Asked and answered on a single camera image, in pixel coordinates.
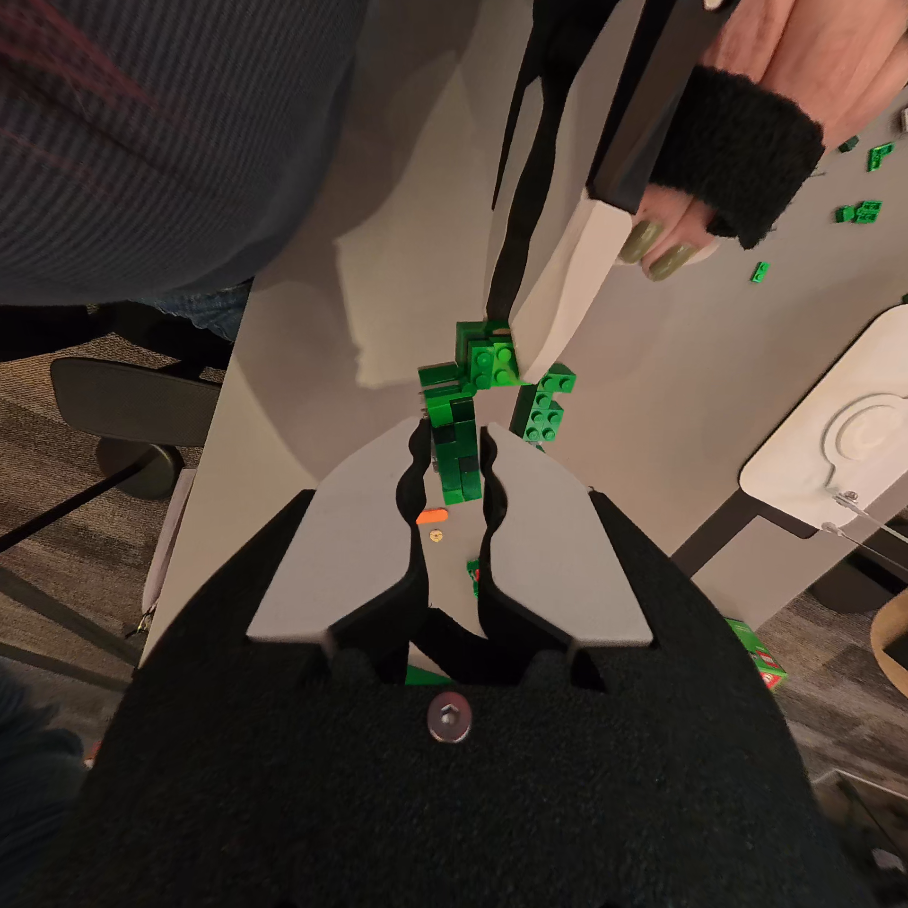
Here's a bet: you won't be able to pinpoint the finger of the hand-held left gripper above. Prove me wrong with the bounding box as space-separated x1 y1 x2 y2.
505 0 682 382
487 0 568 329

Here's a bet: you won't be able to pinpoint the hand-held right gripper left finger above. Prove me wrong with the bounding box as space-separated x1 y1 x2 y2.
247 417 434 651

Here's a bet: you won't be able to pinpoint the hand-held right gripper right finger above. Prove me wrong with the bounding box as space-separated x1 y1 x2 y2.
476 424 655 651

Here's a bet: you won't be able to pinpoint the small green brick block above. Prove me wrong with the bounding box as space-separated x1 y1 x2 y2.
454 321 524 393

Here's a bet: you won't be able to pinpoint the tall green brick assembly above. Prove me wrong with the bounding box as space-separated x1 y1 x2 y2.
417 360 486 506

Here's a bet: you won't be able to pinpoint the white desk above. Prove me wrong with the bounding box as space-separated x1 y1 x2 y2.
138 0 908 685

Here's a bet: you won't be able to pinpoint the person's left hand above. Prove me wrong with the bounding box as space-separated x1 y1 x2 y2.
616 0 908 283

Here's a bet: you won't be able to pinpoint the green brick cluster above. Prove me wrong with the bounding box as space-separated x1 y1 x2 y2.
521 362 577 445

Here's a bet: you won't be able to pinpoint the green toy box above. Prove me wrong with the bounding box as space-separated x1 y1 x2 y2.
724 617 790 693

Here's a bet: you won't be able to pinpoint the black office chair base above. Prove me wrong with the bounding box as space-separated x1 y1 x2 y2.
0 357 222 554

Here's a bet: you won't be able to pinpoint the person's blue jeans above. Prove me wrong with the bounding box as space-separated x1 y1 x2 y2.
138 278 255 345

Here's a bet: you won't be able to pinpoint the white moulded panel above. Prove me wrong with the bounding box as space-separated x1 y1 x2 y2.
738 304 908 532

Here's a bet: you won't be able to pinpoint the tan curved basket rim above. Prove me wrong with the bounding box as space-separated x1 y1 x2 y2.
869 587 908 701

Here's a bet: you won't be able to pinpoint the person's striped blue sweater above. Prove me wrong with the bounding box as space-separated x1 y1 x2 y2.
0 0 371 307

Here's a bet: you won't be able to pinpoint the thin metal wire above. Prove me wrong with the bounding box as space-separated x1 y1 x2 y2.
821 488 908 549

